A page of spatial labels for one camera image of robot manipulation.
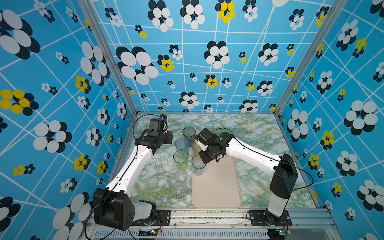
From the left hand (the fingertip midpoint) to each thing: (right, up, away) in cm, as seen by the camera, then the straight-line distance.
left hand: (168, 133), depth 83 cm
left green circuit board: (-6, -47, -12) cm, 49 cm away
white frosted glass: (+45, -1, +19) cm, 49 cm away
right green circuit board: (+53, -47, -13) cm, 72 cm away
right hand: (+20, -13, -1) cm, 24 cm away
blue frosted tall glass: (+7, -7, +8) cm, 13 cm away
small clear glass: (+6, -25, +4) cm, 26 cm away
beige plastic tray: (+28, -30, 0) cm, 41 cm away
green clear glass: (+7, -13, -1) cm, 15 cm away
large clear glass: (+6, -32, 0) cm, 32 cm away
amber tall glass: (+15, -9, +1) cm, 18 cm away
